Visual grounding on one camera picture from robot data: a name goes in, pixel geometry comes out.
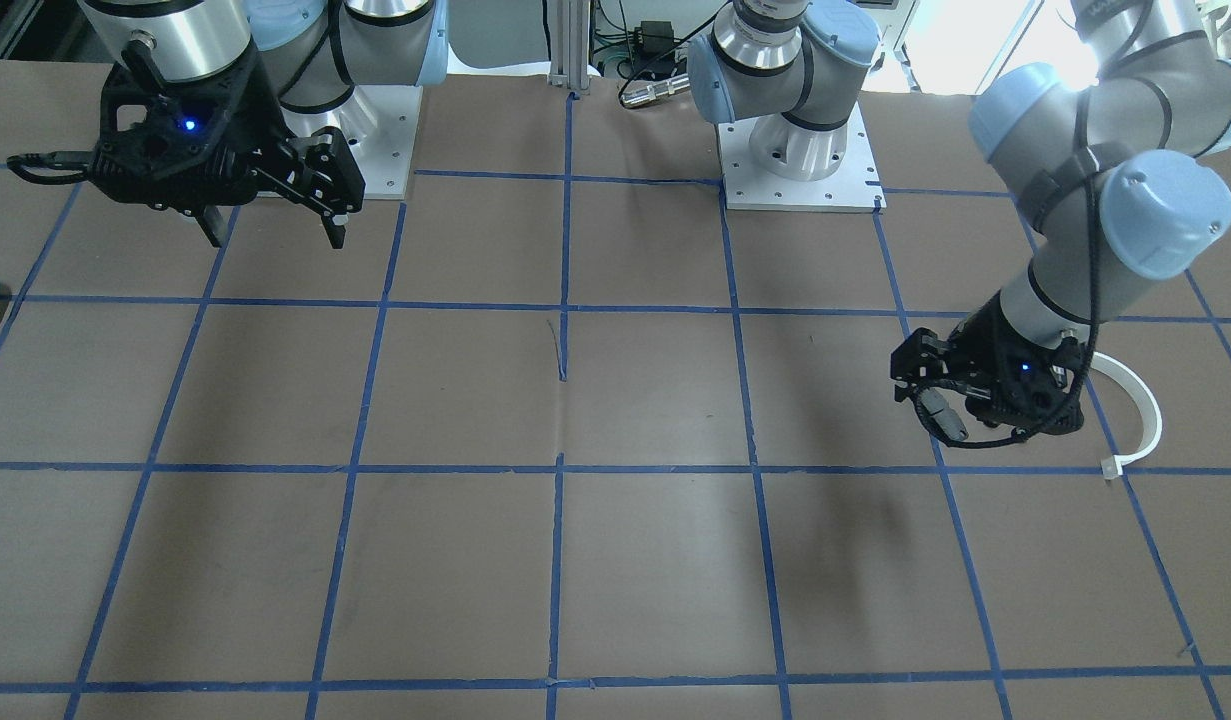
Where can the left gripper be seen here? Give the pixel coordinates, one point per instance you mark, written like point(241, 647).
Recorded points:
point(987, 338)

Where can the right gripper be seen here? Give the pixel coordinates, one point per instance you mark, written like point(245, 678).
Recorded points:
point(257, 122)

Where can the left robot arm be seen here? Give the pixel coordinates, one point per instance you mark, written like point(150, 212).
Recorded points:
point(1109, 175)

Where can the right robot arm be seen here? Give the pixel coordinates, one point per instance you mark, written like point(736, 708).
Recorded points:
point(315, 52)

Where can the white curved plastic bracket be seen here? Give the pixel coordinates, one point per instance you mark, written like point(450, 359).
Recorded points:
point(1150, 413)

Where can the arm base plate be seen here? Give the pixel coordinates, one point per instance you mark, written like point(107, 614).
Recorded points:
point(801, 160)
point(381, 124)

